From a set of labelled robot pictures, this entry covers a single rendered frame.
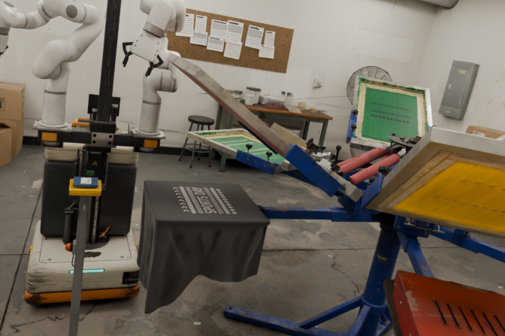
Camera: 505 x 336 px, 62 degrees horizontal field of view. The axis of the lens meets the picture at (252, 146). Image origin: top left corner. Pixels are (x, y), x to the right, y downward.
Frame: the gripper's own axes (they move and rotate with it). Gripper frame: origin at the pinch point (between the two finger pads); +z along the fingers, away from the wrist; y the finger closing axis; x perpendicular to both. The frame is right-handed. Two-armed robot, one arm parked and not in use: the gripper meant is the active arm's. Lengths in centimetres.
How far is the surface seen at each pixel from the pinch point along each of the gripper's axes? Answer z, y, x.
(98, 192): 55, -7, -6
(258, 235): 42, -71, 22
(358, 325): 78, -163, 10
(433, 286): 14, -85, 95
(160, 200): 47, -31, 2
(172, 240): 55, -36, 21
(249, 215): 36, -66, 16
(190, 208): 44, -42, 10
